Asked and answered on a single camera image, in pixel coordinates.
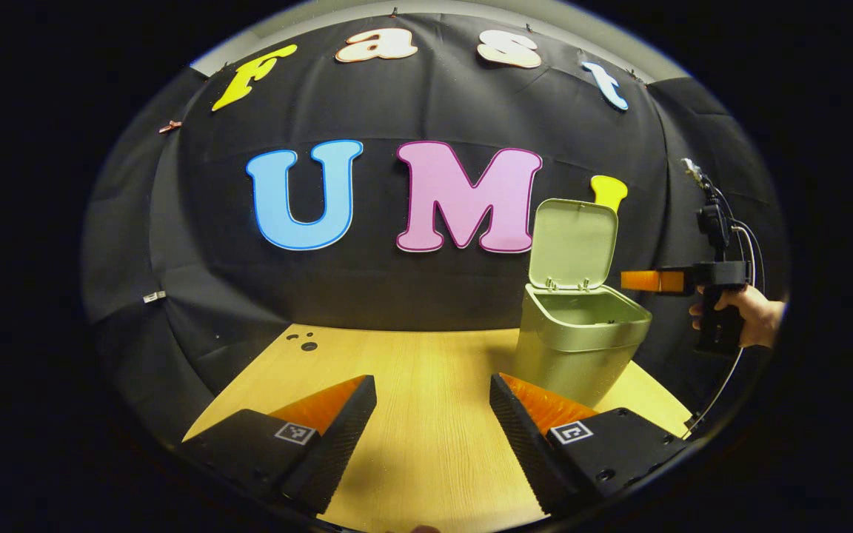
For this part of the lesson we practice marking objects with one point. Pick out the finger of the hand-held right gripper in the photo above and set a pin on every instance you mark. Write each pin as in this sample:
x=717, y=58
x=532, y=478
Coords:
x=649, y=281

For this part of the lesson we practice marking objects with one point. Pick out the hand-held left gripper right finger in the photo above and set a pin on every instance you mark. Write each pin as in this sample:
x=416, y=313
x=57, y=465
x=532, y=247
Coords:
x=523, y=444

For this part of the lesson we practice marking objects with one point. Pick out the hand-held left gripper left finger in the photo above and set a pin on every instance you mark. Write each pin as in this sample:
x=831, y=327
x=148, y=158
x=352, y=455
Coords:
x=338, y=444

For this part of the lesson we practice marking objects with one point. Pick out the pale green desktop garbage bin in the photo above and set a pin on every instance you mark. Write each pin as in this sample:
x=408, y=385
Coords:
x=567, y=348

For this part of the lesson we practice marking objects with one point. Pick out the wooden desktop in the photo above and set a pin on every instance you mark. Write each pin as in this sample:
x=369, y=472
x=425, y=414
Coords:
x=426, y=414

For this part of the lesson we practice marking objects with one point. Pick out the black backdrop cloth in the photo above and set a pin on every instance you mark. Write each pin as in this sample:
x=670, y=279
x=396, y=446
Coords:
x=397, y=289

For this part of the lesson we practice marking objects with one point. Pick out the metal cloth clip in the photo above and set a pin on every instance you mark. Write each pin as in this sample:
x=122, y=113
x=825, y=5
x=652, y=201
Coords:
x=154, y=297

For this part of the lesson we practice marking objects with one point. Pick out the pink cloth clip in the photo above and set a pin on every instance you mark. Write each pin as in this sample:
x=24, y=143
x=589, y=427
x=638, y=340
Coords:
x=170, y=126

